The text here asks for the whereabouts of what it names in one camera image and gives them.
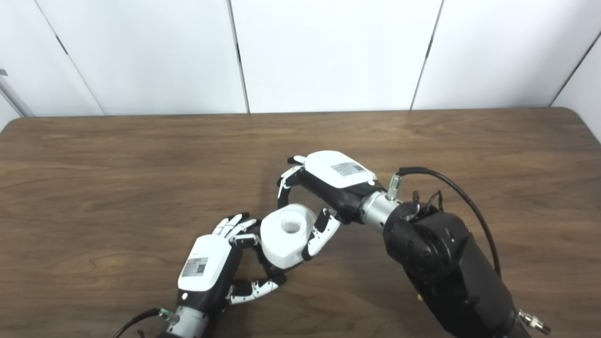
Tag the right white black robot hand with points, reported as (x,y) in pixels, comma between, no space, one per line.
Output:
(335,176)

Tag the round white plastic piece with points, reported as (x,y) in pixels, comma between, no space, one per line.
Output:
(281,244)

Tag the black plastic holder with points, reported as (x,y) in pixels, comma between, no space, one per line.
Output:
(277,273)

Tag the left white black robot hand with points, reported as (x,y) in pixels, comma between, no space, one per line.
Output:
(206,263)

